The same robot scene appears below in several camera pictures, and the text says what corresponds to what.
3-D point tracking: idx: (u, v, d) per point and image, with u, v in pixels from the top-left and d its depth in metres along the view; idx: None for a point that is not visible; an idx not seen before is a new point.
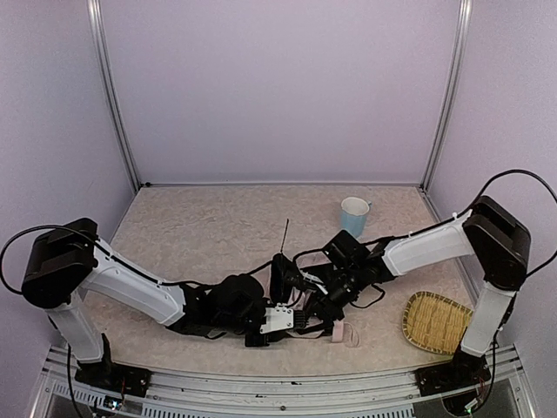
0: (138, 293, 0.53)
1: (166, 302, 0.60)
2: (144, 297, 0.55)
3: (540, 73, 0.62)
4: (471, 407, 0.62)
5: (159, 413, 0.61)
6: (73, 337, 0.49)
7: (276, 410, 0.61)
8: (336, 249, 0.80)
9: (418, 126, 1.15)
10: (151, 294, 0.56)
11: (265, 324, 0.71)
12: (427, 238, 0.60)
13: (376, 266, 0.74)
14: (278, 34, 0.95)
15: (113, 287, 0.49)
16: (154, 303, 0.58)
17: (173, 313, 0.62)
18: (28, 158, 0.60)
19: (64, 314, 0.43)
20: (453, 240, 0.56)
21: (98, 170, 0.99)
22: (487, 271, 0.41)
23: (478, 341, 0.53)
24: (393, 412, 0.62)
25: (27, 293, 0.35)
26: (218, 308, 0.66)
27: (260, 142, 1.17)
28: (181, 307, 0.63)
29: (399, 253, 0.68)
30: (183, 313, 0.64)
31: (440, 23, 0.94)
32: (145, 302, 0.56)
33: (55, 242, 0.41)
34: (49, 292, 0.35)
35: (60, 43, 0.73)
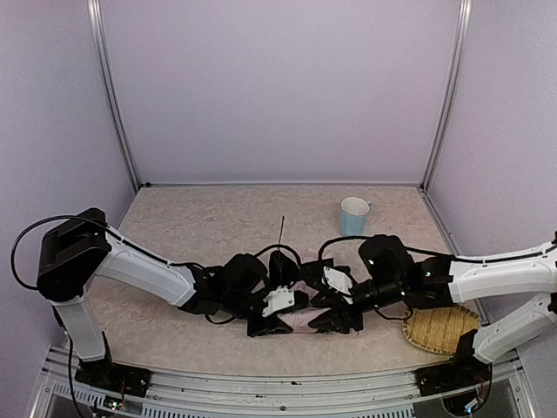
0: (150, 273, 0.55)
1: (178, 281, 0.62)
2: (157, 278, 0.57)
3: (540, 73, 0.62)
4: (471, 407, 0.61)
5: (159, 413, 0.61)
6: (81, 335, 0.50)
7: (276, 410, 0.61)
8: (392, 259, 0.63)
9: (418, 126, 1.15)
10: (162, 274, 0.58)
11: (268, 306, 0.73)
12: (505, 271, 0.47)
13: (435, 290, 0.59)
14: (278, 34, 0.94)
15: (126, 270, 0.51)
16: (165, 283, 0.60)
17: (186, 292, 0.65)
18: (29, 158, 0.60)
19: (73, 312, 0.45)
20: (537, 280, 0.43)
21: (98, 170, 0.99)
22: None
23: (493, 350, 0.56)
24: (393, 412, 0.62)
25: (42, 286, 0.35)
26: (228, 286, 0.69)
27: (260, 143, 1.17)
28: (192, 286, 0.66)
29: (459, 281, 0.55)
30: (195, 292, 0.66)
31: (441, 22, 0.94)
32: (160, 283, 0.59)
33: (65, 235, 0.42)
34: (64, 283, 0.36)
35: (60, 44, 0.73)
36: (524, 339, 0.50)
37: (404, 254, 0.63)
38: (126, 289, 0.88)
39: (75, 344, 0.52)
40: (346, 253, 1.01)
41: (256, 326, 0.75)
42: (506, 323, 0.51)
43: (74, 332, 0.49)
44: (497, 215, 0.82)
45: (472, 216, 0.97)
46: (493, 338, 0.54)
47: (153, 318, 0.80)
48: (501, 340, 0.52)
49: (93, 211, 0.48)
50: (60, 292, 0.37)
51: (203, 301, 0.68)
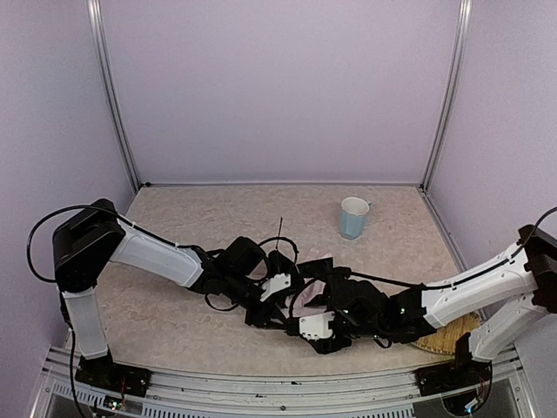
0: (161, 253, 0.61)
1: (186, 260, 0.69)
2: (167, 257, 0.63)
3: (540, 73, 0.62)
4: (471, 407, 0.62)
5: (159, 413, 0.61)
6: (84, 333, 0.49)
7: (276, 410, 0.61)
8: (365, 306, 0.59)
9: (418, 126, 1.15)
10: (171, 253, 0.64)
11: (265, 290, 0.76)
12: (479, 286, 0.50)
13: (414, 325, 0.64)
14: (278, 34, 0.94)
15: (138, 253, 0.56)
16: (175, 262, 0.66)
17: (194, 270, 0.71)
18: (29, 158, 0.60)
19: (78, 307, 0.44)
20: (511, 288, 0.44)
21: (98, 170, 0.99)
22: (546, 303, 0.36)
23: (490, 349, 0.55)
24: (393, 412, 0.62)
25: (59, 276, 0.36)
26: (232, 263, 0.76)
27: (260, 142, 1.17)
28: (199, 264, 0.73)
29: (446, 308, 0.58)
30: (202, 269, 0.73)
31: (441, 22, 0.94)
32: (170, 262, 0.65)
33: (76, 226, 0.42)
34: (82, 271, 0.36)
35: (60, 43, 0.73)
36: (518, 333, 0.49)
37: (374, 295, 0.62)
38: (126, 289, 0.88)
39: (79, 341, 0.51)
40: (346, 253, 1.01)
41: (254, 314, 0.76)
42: (499, 319, 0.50)
43: (78, 329, 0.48)
44: (496, 215, 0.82)
45: (472, 216, 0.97)
46: (489, 339, 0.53)
47: (153, 318, 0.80)
48: (496, 339, 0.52)
49: (101, 200, 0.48)
50: (77, 282, 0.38)
51: (210, 279, 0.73)
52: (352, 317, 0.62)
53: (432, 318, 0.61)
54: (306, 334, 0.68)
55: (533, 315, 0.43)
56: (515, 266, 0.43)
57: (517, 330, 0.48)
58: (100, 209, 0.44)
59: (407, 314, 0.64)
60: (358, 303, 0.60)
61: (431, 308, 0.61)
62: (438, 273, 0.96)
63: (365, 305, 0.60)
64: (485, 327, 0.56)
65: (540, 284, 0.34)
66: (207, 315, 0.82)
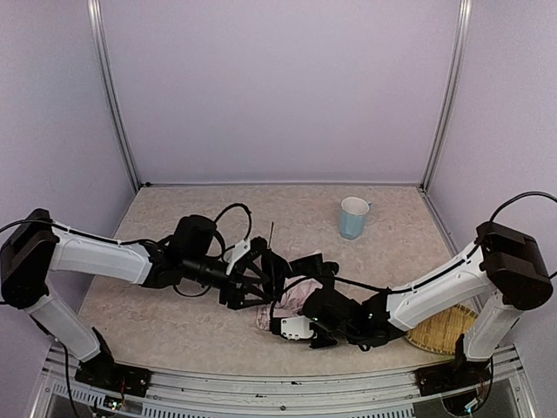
0: (105, 255, 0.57)
1: (133, 256, 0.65)
2: (110, 257, 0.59)
3: (540, 72, 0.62)
4: (471, 407, 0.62)
5: (159, 413, 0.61)
6: (69, 336, 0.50)
7: (276, 410, 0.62)
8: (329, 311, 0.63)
9: (419, 126, 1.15)
10: (116, 253, 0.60)
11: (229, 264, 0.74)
12: (438, 289, 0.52)
13: (383, 329, 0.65)
14: (278, 34, 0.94)
15: (79, 259, 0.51)
16: (120, 261, 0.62)
17: (143, 266, 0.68)
18: (29, 158, 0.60)
19: (50, 313, 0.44)
20: (470, 286, 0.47)
21: (98, 170, 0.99)
22: (513, 300, 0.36)
23: (479, 349, 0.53)
24: (393, 412, 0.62)
25: (4, 295, 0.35)
26: (182, 249, 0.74)
27: (260, 142, 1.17)
28: (147, 258, 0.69)
29: (408, 311, 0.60)
30: (150, 262, 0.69)
31: (441, 22, 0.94)
32: (116, 261, 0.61)
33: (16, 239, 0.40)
34: (27, 286, 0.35)
35: (60, 47, 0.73)
36: (503, 332, 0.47)
37: (341, 303, 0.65)
38: (126, 289, 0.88)
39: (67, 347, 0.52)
40: (346, 253, 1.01)
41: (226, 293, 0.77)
42: (483, 316, 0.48)
43: (63, 335, 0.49)
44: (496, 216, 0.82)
45: (472, 216, 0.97)
46: (476, 339, 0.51)
47: (152, 317, 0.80)
48: (482, 338, 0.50)
49: (39, 212, 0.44)
50: (24, 299, 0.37)
51: (163, 272, 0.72)
52: (322, 324, 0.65)
53: (399, 321, 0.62)
54: (287, 333, 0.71)
55: (509, 313, 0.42)
56: (473, 266, 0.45)
57: (500, 328, 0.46)
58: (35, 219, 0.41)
59: (375, 318, 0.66)
60: (324, 311, 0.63)
61: (395, 313, 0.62)
62: None
63: (331, 312, 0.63)
64: (472, 326, 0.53)
65: (500, 283, 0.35)
66: (207, 314, 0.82)
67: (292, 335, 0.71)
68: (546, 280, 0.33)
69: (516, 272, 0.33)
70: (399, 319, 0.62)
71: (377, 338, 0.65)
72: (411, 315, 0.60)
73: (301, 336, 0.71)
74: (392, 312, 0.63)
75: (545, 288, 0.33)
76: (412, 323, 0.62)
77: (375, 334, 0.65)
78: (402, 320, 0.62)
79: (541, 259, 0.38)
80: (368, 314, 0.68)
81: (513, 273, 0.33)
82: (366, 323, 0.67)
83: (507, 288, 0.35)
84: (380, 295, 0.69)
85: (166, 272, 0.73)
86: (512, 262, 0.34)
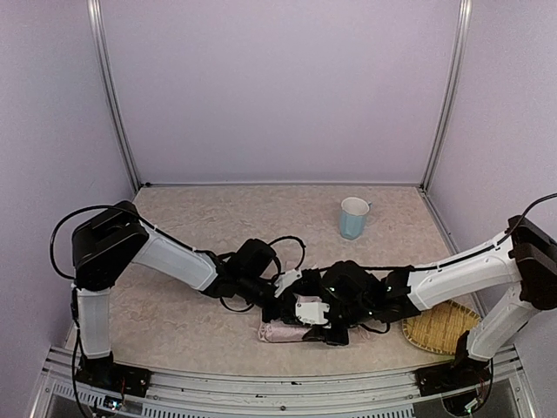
0: (177, 258, 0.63)
1: (202, 265, 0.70)
2: (182, 261, 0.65)
3: (540, 71, 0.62)
4: (471, 407, 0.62)
5: (159, 413, 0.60)
6: (90, 331, 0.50)
7: (276, 410, 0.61)
8: (346, 281, 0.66)
9: (418, 127, 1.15)
10: (186, 259, 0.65)
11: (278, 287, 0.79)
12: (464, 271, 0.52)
13: (399, 304, 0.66)
14: (278, 34, 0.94)
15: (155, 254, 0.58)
16: (191, 267, 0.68)
17: (209, 275, 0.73)
18: (30, 158, 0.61)
19: (93, 304, 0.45)
20: (497, 273, 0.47)
21: (98, 171, 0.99)
22: (533, 296, 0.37)
23: (485, 347, 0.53)
24: (393, 412, 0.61)
25: (82, 274, 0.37)
26: (242, 267, 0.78)
27: (260, 142, 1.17)
28: (215, 269, 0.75)
29: (428, 290, 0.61)
30: (217, 273, 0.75)
31: (441, 21, 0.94)
32: (186, 266, 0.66)
33: (97, 226, 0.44)
34: (104, 270, 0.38)
35: (60, 45, 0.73)
36: (511, 331, 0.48)
37: (359, 276, 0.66)
38: (126, 289, 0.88)
39: (83, 340, 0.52)
40: (346, 253, 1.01)
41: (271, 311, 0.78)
42: (493, 316, 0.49)
43: (85, 328, 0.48)
44: (496, 217, 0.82)
45: (472, 216, 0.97)
46: (482, 336, 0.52)
47: (153, 318, 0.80)
48: (487, 337, 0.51)
49: (124, 202, 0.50)
50: (97, 280, 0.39)
51: (223, 285, 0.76)
52: (337, 294, 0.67)
53: (415, 300, 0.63)
54: (300, 318, 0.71)
55: (523, 313, 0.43)
56: (504, 251, 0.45)
57: (509, 327, 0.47)
58: (123, 212, 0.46)
59: (392, 293, 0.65)
60: (339, 281, 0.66)
61: (417, 288, 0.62)
62: None
63: (347, 282, 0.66)
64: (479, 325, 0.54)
65: (525, 275, 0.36)
66: (207, 315, 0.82)
67: (305, 320, 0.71)
68: None
69: (542, 264, 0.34)
70: (416, 297, 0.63)
71: (390, 312, 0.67)
72: (432, 295, 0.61)
73: (316, 320, 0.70)
74: (412, 286, 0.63)
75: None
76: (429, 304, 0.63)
77: (390, 308, 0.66)
78: (419, 299, 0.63)
79: None
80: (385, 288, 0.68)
81: (540, 264, 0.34)
82: (382, 298, 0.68)
83: (530, 281, 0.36)
84: (396, 270, 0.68)
85: (222, 285, 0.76)
86: (541, 256, 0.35)
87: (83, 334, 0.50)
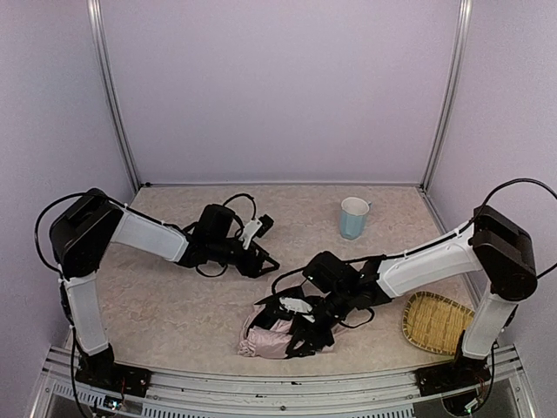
0: (150, 230, 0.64)
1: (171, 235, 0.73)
2: (154, 233, 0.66)
3: (541, 71, 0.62)
4: (471, 407, 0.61)
5: (159, 413, 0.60)
6: (85, 326, 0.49)
7: (276, 410, 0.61)
8: (322, 271, 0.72)
9: (418, 126, 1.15)
10: (157, 230, 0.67)
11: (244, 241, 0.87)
12: (428, 256, 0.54)
13: (371, 291, 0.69)
14: (278, 33, 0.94)
15: (128, 230, 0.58)
16: (161, 238, 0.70)
17: (180, 243, 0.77)
18: (30, 158, 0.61)
19: (83, 296, 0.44)
20: (458, 259, 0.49)
21: (98, 170, 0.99)
22: (498, 286, 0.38)
23: (475, 347, 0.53)
24: (393, 412, 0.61)
25: (66, 261, 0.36)
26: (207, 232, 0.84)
27: (260, 141, 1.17)
28: (184, 237, 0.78)
29: (397, 275, 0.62)
30: (187, 241, 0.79)
31: (441, 21, 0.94)
32: (158, 239, 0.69)
33: (72, 216, 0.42)
34: (89, 252, 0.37)
35: (60, 43, 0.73)
36: (499, 325, 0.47)
37: (336, 265, 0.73)
38: (125, 289, 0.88)
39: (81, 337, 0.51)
40: (346, 253, 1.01)
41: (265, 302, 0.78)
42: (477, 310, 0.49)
43: (81, 323, 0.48)
44: None
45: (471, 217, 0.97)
46: (472, 333, 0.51)
47: (153, 318, 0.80)
48: (477, 333, 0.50)
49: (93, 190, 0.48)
50: (83, 266, 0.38)
51: (194, 252, 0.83)
52: (315, 282, 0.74)
53: (385, 285, 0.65)
54: (288, 306, 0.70)
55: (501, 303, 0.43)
56: (466, 239, 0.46)
57: (494, 320, 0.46)
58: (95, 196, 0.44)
59: (366, 279, 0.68)
60: (316, 269, 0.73)
61: (385, 273, 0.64)
62: None
63: (325, 269, 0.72)
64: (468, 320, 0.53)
65: (486, 265, 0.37)
66: (207, 315, 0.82)
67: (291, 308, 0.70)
68: (531, 270, 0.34)
69: (500, 253, 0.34)
70: (386, 282, 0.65)
71: (362, 299, 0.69)
72: (401, 281, 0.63)
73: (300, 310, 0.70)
74: (381, 272, 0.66)
75: (530, 277, 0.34)
76: (399, 289, 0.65)
77: (362, 295, 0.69)
78: (390, 284, 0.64)
79: (532, 252, 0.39)
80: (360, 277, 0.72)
81: (498, 253, 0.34)
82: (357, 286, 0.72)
83: (493, 273, 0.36)
84: (370, 261, 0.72)
85: (194, 251, 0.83)
86: (500, 244, 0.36)
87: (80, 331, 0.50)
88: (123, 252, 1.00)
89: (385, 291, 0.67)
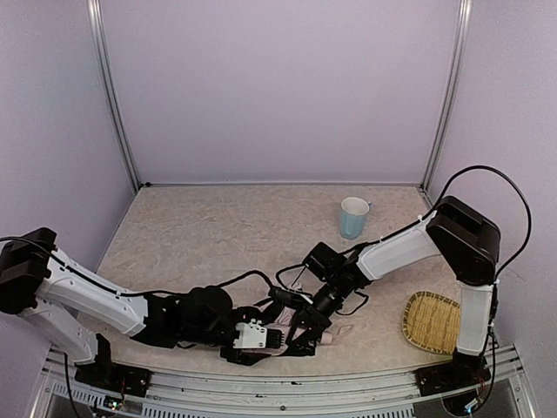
0: (98, 304, 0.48)
1: (127, 313, 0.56)
2: (103, 307, 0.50)
3: (540, 71, 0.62)
4: (471, 407, 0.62)
5: (159, 413, 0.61)
6: (63, 341, 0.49)
7: (275, 410, 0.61)
8: (314, 259, 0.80)
9: (418, 127, 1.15)
10: (108, 304, 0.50)
11: (238, 339, 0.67)
12: (397, 241, 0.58)
13: (352, 273, 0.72)
14: (277, 34, 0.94)
15: (71, 299, 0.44)
16: (112, 313, 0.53)
17: (135, 324, 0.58)
18: (29, 157, 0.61)
19: (42, 320, 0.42)
20: (422, 243, 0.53)
21: (98, 171, 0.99)
22: (456, 270, 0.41)
23: (470, 341, 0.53)
24: (393, 412, 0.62)
25: None
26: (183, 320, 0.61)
27: (259, 141, 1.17)
28: (143, 320, 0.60)
29: (372, 258, 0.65)
30: (144, 325, 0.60)
31: (441, 21, 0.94)
32: (104, 312, 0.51)
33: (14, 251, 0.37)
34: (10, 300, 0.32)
35: (60, 45, 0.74)
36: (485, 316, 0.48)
37: (328, 254, 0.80)
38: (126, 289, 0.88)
39: (59, 348, 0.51)
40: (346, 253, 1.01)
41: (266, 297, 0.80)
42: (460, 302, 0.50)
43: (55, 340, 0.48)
44: (495, 217, 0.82)
45: None
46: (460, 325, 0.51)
47: None
48: (466, 325, 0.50)
49: (43, 232, 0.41)
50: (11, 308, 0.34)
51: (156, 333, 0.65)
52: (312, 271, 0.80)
53: (364, 266, 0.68)
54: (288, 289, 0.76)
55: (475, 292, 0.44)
56: (425, 223, 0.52)
57: (476, 311, 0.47)
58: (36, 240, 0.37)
59: (352, 261, 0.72)
60: (308, 259, 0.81)
61: (363, 256, 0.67)
62: (438, 272, 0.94)
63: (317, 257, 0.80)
64: None
65: (442, 248, 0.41)
66: None
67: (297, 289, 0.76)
68: (487, 255, 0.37)
69: (452, 236, 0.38)
70: (365, 263, 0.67)
71: (346, 281, 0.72)
72: (378, 265, 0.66)
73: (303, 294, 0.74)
74: (359, 256, 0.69)
75: (485, 260, 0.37)
76: (376, 273, 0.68)
77: (345, 275, 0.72)
78: (367, 266, 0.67)
79: (495, 240, 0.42)
80: (345, 261, 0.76)
81: (452, 237, 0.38)
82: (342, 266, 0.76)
83: (452, 257, 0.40)
84: (358, 250, 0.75)
85: (158, 333, 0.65)
86: (456, 229, 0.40)
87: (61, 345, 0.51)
88: (123, 252, 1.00)
89: (365, 273, 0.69)
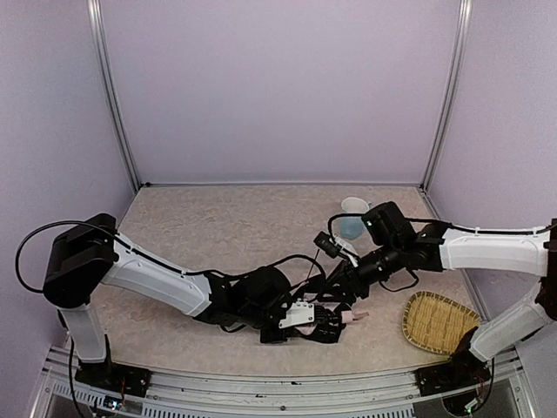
0: (163, 283, 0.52)
1: (192, 291, 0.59)
2: (168, 287, 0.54)
3: (540, 71, 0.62)
4: (471, 407, 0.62)
5: (159, 413, 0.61)
6: (84, 340, 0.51)
7: (276, 410, 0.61)
8: (382, 223, 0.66)
9: (418, 127, 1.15)
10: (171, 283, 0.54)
11: (285, 318, 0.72)
12: (499, 245, 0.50)
13: (426, 250, 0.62)
14: (277, 34, 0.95)
15: (137, 279, 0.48)
16: (178, 293, 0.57)
17: (200, 303, 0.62)
18: (29, 156, 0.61)
19: (80, 314, 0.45)
20: (527, 262, 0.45)
21: (98, 170, 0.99)
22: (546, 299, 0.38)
23: (489, 346, 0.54)
24: (393, 412, 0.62)
25: (50, 293, 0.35)
26: (247, 299, 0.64)
27: (259, 141, 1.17)
28: (208, 297, 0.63)
29: (461, 249, 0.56)
30: (209, 302, 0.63)
31: (441, 22, 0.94)
32: (173, 289, 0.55)
33: (74, 240, 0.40)
34: (70, 290, 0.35)
35: (60, 46, 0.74)
36: (519, 334, 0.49)
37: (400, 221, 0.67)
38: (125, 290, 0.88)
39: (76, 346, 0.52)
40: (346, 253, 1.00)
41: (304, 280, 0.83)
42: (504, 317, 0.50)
43: (80, 337, 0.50)
44: (496, 217, 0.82)
45: (472, 216, 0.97)
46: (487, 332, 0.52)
47: (152, 317, 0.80)
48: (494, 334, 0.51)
49: (101, 216, 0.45)
50: (70, 300, 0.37)
51: (219, 313, 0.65)
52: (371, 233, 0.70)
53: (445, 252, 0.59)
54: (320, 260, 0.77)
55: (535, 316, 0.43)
56: (543, 239, 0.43)
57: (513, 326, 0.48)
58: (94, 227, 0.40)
59: (431, 239, 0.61)
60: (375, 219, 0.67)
61: (450, 242, 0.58)
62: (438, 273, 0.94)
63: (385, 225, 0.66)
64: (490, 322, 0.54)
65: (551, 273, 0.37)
66: None
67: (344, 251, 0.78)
68: None
69: None
70: (449, 251, 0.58)
71: (416, 256, 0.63)
72: (464, 255, 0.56)
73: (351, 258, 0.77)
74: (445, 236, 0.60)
75: None
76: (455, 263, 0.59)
77: (416, 252, 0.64)
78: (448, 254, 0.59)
79: None
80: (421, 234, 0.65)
81: None
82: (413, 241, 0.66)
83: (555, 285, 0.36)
84: (435, 225, 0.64)
85: (222, 311, 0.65)
86: None
87: (80, 343, 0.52)
88: None
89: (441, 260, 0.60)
